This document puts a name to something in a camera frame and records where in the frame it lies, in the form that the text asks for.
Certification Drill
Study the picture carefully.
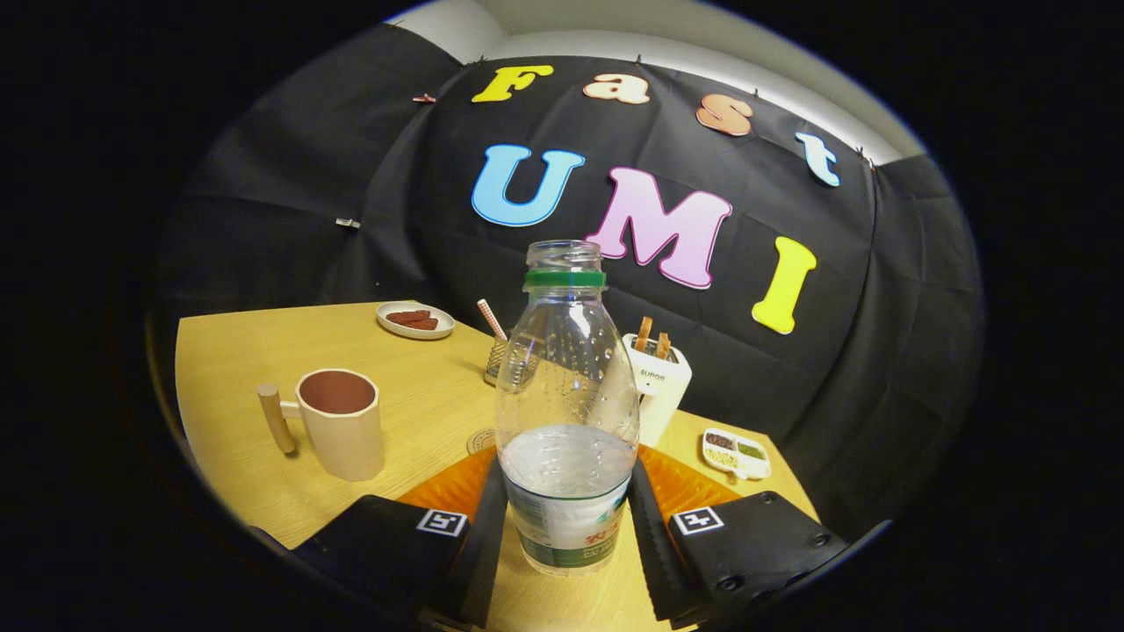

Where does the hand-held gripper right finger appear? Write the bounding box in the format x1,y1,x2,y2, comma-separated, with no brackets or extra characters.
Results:
628,443,851,628

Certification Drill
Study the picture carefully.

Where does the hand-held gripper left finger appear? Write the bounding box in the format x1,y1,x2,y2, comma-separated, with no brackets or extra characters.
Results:
290,446,510,628

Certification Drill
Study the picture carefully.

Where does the clear plastic bottle green ring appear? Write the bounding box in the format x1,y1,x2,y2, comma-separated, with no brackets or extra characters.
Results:
494,240,642,578

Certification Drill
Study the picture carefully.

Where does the beige cup with wooden handle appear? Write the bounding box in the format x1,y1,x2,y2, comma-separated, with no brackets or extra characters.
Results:
256,368,385,483

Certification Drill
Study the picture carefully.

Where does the white divided snack tray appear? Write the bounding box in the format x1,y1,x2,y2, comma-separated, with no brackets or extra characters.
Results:
701,427,772,482

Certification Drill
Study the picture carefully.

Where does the white toaster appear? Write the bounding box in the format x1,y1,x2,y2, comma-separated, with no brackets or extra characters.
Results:
622,332,693,449

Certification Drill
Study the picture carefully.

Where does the small white plate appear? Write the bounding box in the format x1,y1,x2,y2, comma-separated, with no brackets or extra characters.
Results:
376,301,456,341

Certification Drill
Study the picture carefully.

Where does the wooden table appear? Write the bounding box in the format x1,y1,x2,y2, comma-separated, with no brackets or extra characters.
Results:
174,301,819,632

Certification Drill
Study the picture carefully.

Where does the black backdrop cloth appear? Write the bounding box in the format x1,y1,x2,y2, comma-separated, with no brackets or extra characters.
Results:
154,22,984,541

